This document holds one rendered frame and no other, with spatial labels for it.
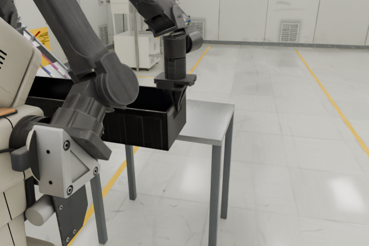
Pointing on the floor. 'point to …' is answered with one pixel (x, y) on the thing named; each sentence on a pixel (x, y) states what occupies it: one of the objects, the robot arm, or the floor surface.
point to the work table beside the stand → (217, 128)
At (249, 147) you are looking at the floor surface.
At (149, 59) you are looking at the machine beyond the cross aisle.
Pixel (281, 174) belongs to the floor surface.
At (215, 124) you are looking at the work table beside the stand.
